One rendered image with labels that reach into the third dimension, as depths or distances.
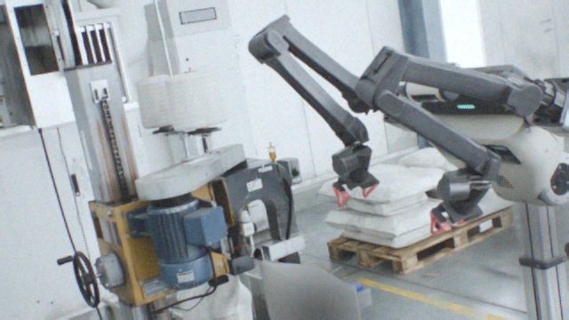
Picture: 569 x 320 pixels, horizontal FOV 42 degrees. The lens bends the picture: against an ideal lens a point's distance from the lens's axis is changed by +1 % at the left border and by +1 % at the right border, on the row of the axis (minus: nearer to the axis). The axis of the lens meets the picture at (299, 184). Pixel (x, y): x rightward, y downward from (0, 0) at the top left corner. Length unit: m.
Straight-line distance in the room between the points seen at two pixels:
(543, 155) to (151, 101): 1.18
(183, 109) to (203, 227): 0.34
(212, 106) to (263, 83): 5.05
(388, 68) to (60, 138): 3.66
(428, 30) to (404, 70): 6.43
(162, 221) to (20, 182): 2.91
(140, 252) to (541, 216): 1.21
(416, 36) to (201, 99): 6.27
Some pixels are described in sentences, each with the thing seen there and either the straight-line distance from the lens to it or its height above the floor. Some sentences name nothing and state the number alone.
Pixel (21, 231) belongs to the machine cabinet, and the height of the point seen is 0.82.
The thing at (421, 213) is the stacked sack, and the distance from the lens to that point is 5.25.
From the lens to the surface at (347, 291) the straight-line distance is 2.09.
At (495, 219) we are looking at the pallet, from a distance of 5.91.
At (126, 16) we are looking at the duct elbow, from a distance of 5.56.
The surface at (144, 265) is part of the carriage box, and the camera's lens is 2.33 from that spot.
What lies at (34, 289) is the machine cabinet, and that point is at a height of 0.44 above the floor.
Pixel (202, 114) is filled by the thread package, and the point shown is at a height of 1.57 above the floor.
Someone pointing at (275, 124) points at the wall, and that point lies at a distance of 7.26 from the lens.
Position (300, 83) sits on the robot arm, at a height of 1.61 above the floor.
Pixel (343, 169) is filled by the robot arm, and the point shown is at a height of 1.34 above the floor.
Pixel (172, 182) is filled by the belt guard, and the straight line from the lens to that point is 2.09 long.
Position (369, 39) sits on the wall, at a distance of 7.99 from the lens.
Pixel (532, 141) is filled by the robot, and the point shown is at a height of 1.36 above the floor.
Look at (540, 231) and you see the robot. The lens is 2.36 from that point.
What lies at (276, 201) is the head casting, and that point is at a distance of 2.51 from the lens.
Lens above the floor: 1.76
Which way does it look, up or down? 12 degrees down
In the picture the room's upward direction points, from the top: 10 degrees counter-clockwise
